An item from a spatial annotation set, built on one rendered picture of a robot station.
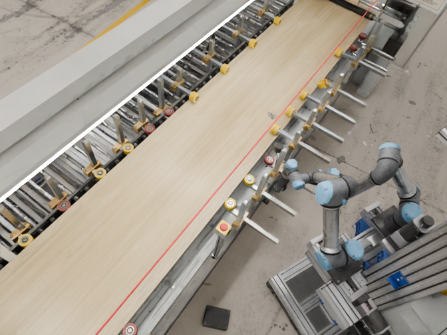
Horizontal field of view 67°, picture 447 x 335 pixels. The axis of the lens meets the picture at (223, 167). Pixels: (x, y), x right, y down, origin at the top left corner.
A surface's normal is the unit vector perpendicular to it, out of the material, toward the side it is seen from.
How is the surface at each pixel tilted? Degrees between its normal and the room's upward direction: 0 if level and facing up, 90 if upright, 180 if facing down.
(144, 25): 0
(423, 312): 0
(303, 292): 0
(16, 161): 61
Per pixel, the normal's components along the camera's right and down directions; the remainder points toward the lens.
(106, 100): 0.76, 0.21
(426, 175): 0.11, -0.52
